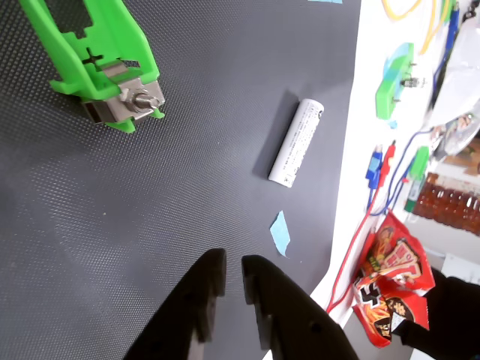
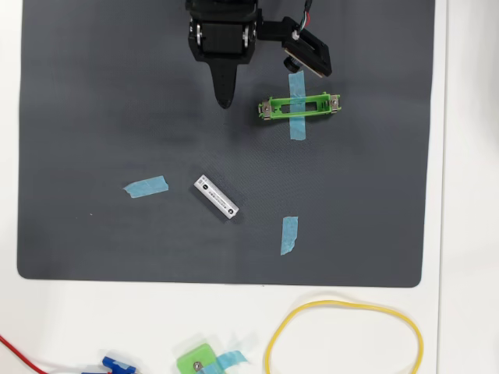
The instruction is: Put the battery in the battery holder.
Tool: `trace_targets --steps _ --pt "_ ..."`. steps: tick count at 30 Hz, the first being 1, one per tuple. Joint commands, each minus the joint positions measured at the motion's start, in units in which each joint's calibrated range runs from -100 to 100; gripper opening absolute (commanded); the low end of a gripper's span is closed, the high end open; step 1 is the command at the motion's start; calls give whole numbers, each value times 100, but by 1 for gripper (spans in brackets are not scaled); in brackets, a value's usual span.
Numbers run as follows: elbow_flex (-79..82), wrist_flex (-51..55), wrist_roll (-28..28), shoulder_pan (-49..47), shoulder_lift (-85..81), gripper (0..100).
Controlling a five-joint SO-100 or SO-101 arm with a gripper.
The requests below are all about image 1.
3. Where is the thin blue cable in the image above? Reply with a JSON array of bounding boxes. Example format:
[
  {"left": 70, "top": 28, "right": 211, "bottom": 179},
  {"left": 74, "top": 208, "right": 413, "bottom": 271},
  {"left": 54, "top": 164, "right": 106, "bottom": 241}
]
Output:
[{"left": 369, "top": 127, "right": 436, "bottom": 217}]

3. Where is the red snack bag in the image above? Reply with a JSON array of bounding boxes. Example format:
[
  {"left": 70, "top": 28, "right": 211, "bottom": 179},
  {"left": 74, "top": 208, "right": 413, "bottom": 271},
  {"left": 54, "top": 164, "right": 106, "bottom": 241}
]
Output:
[{"left": 352, "top": 211, "right": 437, "bottom": 348}]

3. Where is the clear plastic bag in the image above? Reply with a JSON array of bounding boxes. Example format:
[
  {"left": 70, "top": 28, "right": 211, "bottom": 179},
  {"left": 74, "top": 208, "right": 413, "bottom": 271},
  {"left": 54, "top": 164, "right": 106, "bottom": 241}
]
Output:
[{"left": 429, "top": 18, "right": 480, "bottom": 128}]

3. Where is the blue tape on green block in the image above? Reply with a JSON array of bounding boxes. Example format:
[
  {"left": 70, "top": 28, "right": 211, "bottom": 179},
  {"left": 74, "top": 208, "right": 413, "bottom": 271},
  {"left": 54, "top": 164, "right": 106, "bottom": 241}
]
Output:
[{"left": 382, "top": 43, "right": 413, "bottom": 131}]

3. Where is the black textured mat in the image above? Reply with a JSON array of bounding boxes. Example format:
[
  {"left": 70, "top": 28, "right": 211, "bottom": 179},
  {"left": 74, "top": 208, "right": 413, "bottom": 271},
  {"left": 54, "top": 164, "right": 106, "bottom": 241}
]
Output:
[{"left": 0, "top": 0, "right": 363, "bottom": 360}]

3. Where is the white AA battery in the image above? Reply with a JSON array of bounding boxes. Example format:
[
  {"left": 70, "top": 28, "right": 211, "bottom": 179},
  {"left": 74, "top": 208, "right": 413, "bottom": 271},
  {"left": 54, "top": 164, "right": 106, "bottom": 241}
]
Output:
[{"left": 267, "top": 97, "right": 326, "bottom": 188}]

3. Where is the green alligator clip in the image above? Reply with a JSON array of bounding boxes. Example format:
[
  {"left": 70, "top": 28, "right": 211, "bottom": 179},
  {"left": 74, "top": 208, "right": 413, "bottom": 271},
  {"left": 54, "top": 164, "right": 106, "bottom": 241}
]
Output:
[{"left": 408, "top": 145, "right": 431, "bottom": 181}]

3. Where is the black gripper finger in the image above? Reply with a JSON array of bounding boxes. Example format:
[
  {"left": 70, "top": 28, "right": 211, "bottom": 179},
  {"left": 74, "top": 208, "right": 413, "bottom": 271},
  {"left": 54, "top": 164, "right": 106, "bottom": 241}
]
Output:
[
  {"left": 241, "top": 254, "right": 361, "bottom": 360},
  {"left": 122, "top": 247, "right": 227, "bottom": 360}
]

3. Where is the red alligator clip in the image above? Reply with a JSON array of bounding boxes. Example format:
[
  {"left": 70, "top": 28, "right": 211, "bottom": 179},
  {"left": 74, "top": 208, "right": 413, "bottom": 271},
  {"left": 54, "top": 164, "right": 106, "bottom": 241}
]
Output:
[{"left": 378, "top": 140, "right": 398, "bottom": 187}]

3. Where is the yellow cable loop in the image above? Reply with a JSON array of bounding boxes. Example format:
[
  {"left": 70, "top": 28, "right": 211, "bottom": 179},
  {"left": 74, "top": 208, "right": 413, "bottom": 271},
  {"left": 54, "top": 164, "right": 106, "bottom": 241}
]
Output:
[{"left": 381, "top": 0, "right": 449, "bottom": 56}]

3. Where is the blue alligator clip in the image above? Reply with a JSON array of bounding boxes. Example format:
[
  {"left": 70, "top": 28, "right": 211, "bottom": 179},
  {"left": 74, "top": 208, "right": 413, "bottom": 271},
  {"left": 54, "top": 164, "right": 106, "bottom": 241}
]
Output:
[{"left": 365, "top": 144, "right": 384, "bottom": 188}]

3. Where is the red cable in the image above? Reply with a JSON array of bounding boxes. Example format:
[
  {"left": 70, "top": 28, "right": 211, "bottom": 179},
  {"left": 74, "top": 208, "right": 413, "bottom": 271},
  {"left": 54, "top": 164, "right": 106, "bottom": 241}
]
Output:
[{"left": 325, "top": 179, "right": 387, "bottom": 314}]

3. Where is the white box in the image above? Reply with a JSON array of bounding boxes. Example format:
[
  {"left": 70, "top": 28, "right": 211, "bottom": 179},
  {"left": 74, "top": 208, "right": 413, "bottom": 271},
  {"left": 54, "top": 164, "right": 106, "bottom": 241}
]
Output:
[{"left": 442, "top": 253, "right": 480, "bottom": 286}]

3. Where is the thick blue lead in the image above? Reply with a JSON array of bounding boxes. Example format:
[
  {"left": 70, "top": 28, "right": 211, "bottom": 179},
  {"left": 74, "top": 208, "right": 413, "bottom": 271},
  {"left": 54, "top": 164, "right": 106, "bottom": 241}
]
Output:
[{"left": 430, "top": 1, "right": 461, "bottom": 110}]

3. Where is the green block with screws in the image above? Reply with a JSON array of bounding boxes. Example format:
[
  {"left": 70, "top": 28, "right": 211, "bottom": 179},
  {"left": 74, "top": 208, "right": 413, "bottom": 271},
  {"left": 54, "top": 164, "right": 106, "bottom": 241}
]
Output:
[{"left": 375, "top": 42, "right": 428, "bottom": 122}]

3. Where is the pack of brown bottles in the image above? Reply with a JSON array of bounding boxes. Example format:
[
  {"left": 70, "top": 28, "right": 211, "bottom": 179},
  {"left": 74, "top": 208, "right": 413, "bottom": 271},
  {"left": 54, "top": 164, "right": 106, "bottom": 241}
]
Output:
[{"left": 412, "top": 172, "right": 480, "bottom": 237}]

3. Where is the green battery holder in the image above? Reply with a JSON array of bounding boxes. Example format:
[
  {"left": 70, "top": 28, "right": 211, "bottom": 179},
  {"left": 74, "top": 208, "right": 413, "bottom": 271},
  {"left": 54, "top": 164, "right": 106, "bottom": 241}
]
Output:
[{"left": 17, "top": 0, "right": 167, "bottom": 134}]

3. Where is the printed foil packet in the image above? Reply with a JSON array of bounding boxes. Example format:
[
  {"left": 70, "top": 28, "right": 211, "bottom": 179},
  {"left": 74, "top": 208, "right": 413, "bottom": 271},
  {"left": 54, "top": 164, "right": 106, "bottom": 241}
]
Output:
[{"left": 430, "top": 112, "right": 480, "bottom": 157}]

